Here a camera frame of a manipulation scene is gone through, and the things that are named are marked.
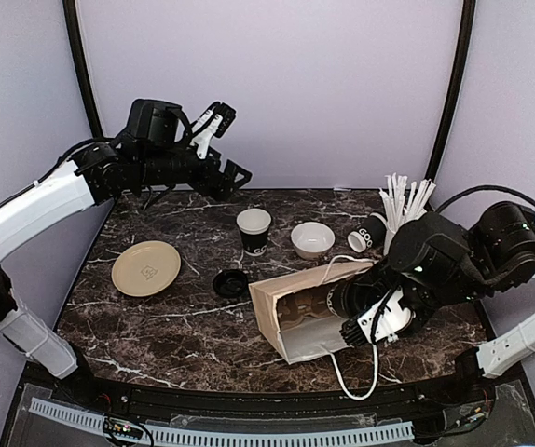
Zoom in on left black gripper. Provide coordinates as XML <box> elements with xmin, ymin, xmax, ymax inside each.
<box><xmin>138</xmin><ymin>136</ymin><xmax>251</xmax><ymax>200</ymax></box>

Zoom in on stack of black paper cups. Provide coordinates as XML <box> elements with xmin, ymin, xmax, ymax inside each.
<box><xmin>236</xmin><ymin>208</ymin><xmax>272</xmax><ymax>256</ymax></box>

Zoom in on stack of black cup lids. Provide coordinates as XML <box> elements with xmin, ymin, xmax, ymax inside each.
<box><xmin>213</xmin><ymin>269</ymin><xmax>249</xmax><ymax>299</ymax></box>

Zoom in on brown paper bag white handles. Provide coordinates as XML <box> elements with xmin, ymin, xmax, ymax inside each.
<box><xmin>249</xmin><ymin>255</ymin><xmax>378</xmax><ymax>401</ymax></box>

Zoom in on white cup holding straws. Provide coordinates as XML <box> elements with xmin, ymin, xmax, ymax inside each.
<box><xmin>383</xmin><ymin>228</ymin><xmax>396</xmax><ymax>255</ymax></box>

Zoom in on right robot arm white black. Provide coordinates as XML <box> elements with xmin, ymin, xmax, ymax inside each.
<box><xmin>327</xmin><ymin>185</ymin><xmax>535</xmax><ymax>347</ymax></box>

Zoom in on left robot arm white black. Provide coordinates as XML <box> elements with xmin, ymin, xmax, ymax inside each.
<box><xmin>0</xmin><ymin>99</ymin><xmax>252</xmax><ymax>406</ymax></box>

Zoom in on bundle of white wrapped straws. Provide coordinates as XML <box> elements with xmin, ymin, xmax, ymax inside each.
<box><xmin>379</xmin><ymin>173</ymin><xmax>436</xmax><ymax>234</ymax></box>

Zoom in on white paper bowl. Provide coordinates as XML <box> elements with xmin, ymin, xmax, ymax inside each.
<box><xmin>290</xmin><ymin>222</ymin><xmax>336</xmax><ymax>260</ymax></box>

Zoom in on beige round plate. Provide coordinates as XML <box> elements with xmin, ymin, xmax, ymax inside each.
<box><xmin>111</xmin><ymin>240</ymin><xmax>181</xmax><ymax>298</ymax></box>

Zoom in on black left frame post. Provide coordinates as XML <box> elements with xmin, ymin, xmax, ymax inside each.
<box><xmin>62</xmin><ymin>0</ymin><xmax>105</xmax><ymax>137</ymax></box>

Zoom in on black frame post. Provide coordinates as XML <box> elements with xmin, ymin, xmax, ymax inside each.
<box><xmin>62</xmin><ymin>0</ymin><xmax>105</xmax><ymax>137</ymax></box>
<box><xmin>425</xmin><ymin>0</ymin><xmax>477</xmax><ymax>182</ymax></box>

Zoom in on black right frame post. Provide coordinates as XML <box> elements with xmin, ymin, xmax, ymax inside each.
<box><xmin>425</xmin><ymin>0</ymin><xmax>477</xmax><ymax>182</ymax></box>

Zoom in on black front table rail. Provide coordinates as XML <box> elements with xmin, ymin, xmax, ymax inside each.
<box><xmin>24</xmin><ymin>360</ymin><xmax>520</xmax><ymax>427</ymax></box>

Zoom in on white slotted cable duct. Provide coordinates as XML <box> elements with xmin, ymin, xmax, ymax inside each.
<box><xmin>29</xmin><ymin>398</ymin><xmax>415</xmax><ymax>446</ymax></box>

